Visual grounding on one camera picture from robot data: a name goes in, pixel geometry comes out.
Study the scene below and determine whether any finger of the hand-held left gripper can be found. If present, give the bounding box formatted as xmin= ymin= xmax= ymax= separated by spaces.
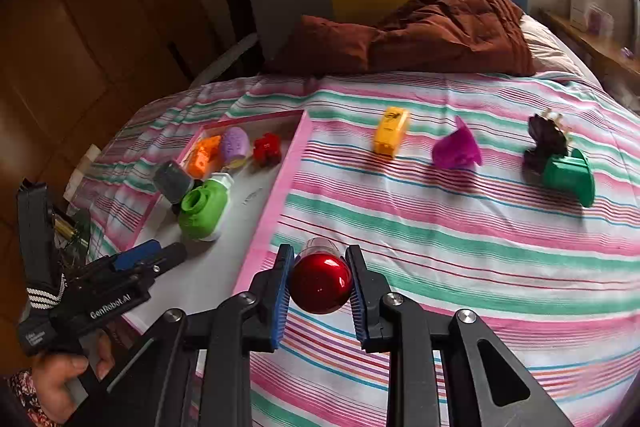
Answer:
xmin=112 ymin=241 xmax=163 ymax=272
xmin=135 ymin=243 xmax=188 ymax=280

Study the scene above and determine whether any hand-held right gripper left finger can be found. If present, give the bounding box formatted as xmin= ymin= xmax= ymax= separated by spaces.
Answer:
xmin=90 ymin=244 xmax=295 ymax=427

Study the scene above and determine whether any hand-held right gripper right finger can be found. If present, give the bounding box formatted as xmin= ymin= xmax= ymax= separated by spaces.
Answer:
xmin=345 ymin=245 xmax=576 ymax=427

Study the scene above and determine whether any red capsule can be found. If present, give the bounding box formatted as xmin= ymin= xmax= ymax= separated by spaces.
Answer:
xmin=290 ymin=237 xmax=353 ymax=315

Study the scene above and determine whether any grey jar with black base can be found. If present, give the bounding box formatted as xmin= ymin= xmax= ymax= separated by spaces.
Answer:
xmin=152 ymin=160 xmax=203 ymax=212

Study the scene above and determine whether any pink shallow tray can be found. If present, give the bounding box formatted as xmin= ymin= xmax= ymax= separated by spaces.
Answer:
xmin=120 ymin=109 xmax=315 ymax=333

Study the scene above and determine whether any orange cheese block toy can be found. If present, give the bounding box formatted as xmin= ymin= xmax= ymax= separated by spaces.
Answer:
xmin=186 ymin=136 xmax=223 ymax=180

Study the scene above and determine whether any purple oval soap toy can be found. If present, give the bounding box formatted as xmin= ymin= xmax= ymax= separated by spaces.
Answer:
xmin=220 ymin=127 xmax=251 ymax=168

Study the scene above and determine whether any red puzzle piece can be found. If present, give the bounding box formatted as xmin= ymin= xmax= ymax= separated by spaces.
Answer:
xmin=251 ymin=133 xmax=282 ymax=168

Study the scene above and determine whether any orange rectangular toy block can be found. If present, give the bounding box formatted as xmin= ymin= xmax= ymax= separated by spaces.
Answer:
xmin=372 ymin=107 xmax=411 ymax=158

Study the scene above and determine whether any magenta funnel toy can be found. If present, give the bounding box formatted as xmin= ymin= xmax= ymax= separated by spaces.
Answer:
xmin=432 ymin=116 xmax=483 ymax=169

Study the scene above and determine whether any dark green cylinder toy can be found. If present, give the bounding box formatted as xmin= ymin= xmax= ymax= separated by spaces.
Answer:
xmin=542 ymin=148 xmax=597 ymax=208

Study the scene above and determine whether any dark brown pumpkin ornament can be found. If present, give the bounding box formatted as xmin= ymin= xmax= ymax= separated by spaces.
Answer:
xmin=522 ymin=109 xmax=571 ymax=172

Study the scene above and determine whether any person's left forearm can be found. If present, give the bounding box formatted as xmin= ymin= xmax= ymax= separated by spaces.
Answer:
xmin=0 ymin=369 xmax=48 ymax=427

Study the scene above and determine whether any person's left hand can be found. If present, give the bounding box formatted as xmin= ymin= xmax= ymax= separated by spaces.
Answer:
xmin=30 ymin=332 xmax=117 ymax=423

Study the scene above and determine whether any green glass table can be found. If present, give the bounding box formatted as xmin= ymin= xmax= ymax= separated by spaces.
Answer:
xmin=50 ymin=207 xmax=93 ymax=268

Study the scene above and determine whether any gold capped glass bottle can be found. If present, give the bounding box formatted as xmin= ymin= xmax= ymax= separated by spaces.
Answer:
xmin=52 ymin=214 xmax=81 ymax=244

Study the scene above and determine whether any striped bed sheet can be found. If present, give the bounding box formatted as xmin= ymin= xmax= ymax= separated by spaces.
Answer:
xmin=70 ymin=72 xmax=640 ymax=427

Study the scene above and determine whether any wooden wardrobe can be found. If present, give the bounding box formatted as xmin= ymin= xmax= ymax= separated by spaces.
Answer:
xmin=0 ymin=0 xmax=211 ymax=358

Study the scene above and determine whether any brown quilt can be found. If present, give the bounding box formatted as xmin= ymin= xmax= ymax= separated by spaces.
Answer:
xmin=262 ymin=0 xmax=536 ymax=78

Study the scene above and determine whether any pink pillow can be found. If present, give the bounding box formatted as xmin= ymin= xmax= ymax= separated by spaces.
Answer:
xmin=520 ymin=14 xmax=596 ymax=80

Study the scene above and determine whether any wooden side shelf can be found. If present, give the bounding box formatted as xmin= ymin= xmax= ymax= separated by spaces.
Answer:
xmin=540 ymin=9 xmax=640 ymax=92

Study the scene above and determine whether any white box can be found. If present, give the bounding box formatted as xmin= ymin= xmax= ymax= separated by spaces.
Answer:
xmin=570 ymin=0 xmax=591 ymax=30

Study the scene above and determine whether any purple box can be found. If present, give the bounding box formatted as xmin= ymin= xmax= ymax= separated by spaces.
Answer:
xmin=587 ymin=4 xmax=613 ymax=35

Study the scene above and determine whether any black white-striped strap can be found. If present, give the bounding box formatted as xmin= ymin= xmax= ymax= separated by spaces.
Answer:
xmin=22 ymin=274 xmax=68 ymax=313

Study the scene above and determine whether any black wardrobe handle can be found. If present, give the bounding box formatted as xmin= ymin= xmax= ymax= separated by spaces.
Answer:
xmin=167 ymin=42 xmax=196 ymax=82

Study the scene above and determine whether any white bed rail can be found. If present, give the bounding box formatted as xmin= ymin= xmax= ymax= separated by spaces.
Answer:
xmin=190 ymin=34 xmax=258 ymax=88

